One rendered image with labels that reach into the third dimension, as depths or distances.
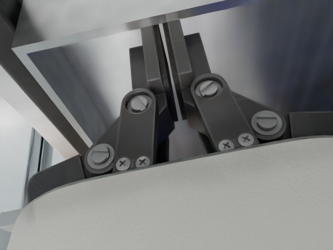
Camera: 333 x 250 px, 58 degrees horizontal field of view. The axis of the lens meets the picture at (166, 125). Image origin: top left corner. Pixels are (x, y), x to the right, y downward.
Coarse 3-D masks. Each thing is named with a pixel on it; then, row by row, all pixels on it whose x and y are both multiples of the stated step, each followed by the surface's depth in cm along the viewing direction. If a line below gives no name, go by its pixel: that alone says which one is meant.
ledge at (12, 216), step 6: (12, 210) 39; (18, 210) 39; (0, 216) 39; (6, 216) 39; (12, 216) 38; (0, 222) 38; (6, 222) 38; (12, 222) 38; (6, 228) 39; (12, 228) 39
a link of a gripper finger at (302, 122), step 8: (288, 112) 10; (296, 112) 10; (304, 112) 10; (312, 112) 10; (320, 112) 10; (328, 112) 10; (288, 120) 10; (296, 120) 10; (304, 120) 10; (312, 120) 9; (320, 120) 9; (328, 120) 9; (288, 128) 10; (296, 128) 9; (304, 128) 9; (312, 128) 9; (320, 128) 9; (328, 128) 9; (288, 136) 9; (296, 136) 9
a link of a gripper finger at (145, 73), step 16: (144, 32) 12; (160, 32) 13; (144, 48) 11; (160, 48) 11; (144, 64) 12; (160, 64) 11; (144, 80) 11; (160, 80) 10; (160, 96) 11; (160, 112) 10; (176, 112) 13; (112, 128) 10; (160, 128) 11; (96, 144) 10; (112, 144) 10; (160, 144) 11; (96, 160) 10; (112, 160) 10; (96, 176) 10
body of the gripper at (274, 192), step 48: (288, 144) 8; (48, 192) 8; (96, 192) 8; (144, 192) 7; (192, 192) 7; (240, 192) 7; (288, 192) 7; (48, 240) 7; (96, 240) 7; (144, 240) 7; (192, 240) 6; (240, 240) 6; (288, 240) 6
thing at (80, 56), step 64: (64, 0) 13; (128, 0) 12; (192, 0) 12; (256, 0) 12; (320, 0) 16; (64, 64) 16; (128, 64) 18; (256, 64) 19; (320, 64) 20; (192, 128) 24
